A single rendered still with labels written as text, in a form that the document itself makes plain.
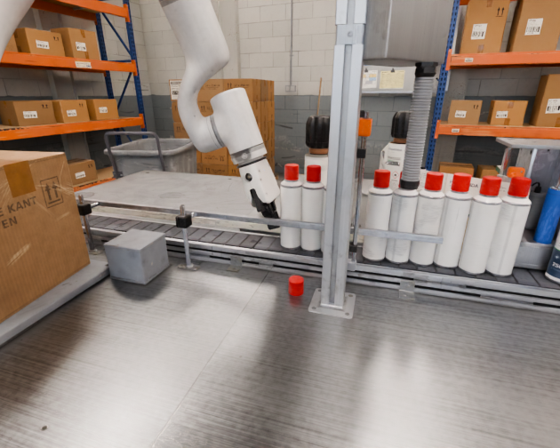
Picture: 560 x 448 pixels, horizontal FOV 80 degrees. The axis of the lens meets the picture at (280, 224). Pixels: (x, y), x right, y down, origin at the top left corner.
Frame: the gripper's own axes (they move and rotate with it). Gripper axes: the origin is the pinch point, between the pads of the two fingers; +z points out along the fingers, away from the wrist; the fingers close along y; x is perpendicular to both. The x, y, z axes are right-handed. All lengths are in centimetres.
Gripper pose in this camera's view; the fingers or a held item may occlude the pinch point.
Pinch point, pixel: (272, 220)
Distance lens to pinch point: 83.8
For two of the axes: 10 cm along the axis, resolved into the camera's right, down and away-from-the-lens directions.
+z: 3.3, 9.1, 2.5
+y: 2.9, -3.5, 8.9
